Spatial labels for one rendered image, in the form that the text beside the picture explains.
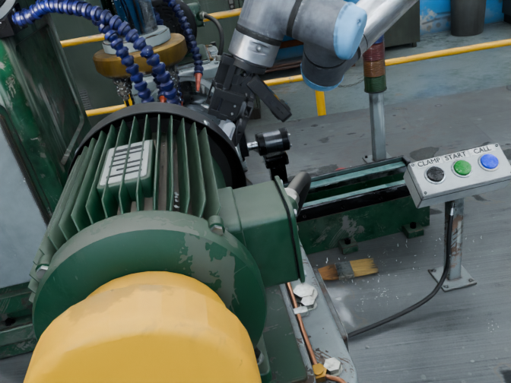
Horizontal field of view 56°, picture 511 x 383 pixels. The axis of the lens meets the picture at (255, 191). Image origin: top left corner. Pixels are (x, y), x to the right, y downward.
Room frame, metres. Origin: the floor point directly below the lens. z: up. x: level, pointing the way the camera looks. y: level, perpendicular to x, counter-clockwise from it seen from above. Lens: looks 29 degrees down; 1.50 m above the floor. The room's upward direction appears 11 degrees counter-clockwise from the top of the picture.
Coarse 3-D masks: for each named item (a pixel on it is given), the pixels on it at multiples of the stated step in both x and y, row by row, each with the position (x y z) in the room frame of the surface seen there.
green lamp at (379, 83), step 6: (366, 78) 1.30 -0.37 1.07; (372, 78) 1.28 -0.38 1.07; (378, 78) 1.28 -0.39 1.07; (384, 78) 1.28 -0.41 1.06; (366, 84) 1.30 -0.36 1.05; (372, 84) 1.28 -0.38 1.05; (378, 84) 1.27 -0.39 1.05; (384, 84) 1.28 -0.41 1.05; (366, 90) 1.30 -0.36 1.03; (372, 90) 1.28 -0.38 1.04; (378, 90) 1.28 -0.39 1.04
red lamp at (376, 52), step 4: (376, 44) 1.28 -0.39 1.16; (380, 44) 1.28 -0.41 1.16; (384, 44) 1.30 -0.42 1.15; (372, 48) 1.28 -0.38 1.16; (376, 48) 1.28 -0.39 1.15; (380, 48) 1.28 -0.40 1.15; (384, 48) 1.29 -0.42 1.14; (364, 52) 1.29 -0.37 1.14; (368, 52) 1.28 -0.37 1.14; (372, 52) 1.28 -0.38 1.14; (376, 52) 1.28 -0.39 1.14; (380, 52) 1.28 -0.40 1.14; (384, 52) 1.29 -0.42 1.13; (364, 56) 1.29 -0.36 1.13; (368, 56) 1.28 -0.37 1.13; (372, 56) 1.28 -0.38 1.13; (376, 56) 1.28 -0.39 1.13; (380, 56) 1.28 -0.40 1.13; (384, 56) 1.29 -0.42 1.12; (364, 60) 1.30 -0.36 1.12; (368, 60) 1.28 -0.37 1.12; (372, 60) 1.28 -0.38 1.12; (376, 60) 1.28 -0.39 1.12
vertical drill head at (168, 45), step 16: (112, 0) 0.93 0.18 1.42; (128, 0) 0.93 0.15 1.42; (144, 0) 0.94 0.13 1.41; (128, 16) 0.92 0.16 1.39; (144, 16) 0.94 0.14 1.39; (144, 32) 0.93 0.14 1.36; (160, 32) 0.94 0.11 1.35; (160, 48) 0.90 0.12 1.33; (176, 48) 0.92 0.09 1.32; (96, 64) 0.92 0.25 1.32; (112, 64) 0.89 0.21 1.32; (144, 64) 0.88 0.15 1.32; (128, 80) 0.99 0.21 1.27; (176, 80) 0.93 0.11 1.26; (128, 96) 0.92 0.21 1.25
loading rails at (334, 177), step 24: (360, 168) 1.06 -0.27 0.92; (384, 168) 1.04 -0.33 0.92; (312, 192) 1.02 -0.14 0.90; (336, 192) 1.02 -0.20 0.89; (360, 192) 0.95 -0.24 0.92; (384, 192) 0.93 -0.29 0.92; (408, 192) 0.93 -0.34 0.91; (312, 216) 0.91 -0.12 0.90; (336, 216) 0.92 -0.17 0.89; (360, 216) 0.92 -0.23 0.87; (384, 216) 0.93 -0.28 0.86; (408, 216) 0.93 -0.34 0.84; (312, 240) 0.91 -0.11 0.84; (336, 240) 0.92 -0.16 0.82; (360, 240) 0.92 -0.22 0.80
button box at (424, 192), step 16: (496, 144) 0.75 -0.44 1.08; (432, 160) 0.74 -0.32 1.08; (448, 160) 0.74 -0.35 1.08; (480, 160) 0.73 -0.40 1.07; (416, 176) 0.72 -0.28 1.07; (448, 176) 0.71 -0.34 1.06; (464, 176) 0.71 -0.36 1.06; (480, 176) 0.71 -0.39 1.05; (496, 176) 0.70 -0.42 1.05; (416, 192) 0.72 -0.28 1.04; (432, 192) 0.69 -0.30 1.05; (448, 192) 0.70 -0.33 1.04; (464, 192) 0.71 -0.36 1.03; (480, 192) 0.72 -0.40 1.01
